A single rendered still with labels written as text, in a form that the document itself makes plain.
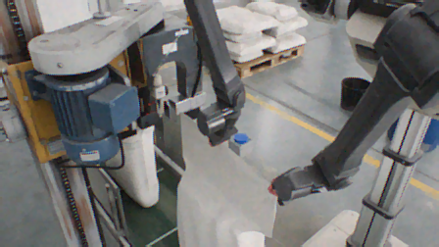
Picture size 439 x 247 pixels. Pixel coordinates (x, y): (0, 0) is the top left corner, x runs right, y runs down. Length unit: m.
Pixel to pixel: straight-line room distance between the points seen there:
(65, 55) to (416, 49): 0.66
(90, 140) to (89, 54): 0.24
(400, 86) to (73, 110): 0.70
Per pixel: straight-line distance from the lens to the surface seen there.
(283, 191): 0.77
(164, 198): 1.87
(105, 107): 0.83
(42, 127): 1.11
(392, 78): 0.49
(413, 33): 0.45
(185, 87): 1.29
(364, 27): 1.06
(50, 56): 0.83
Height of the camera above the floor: 1.68
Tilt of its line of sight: 32 degrees down
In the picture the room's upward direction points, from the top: 1 degrees clockwise
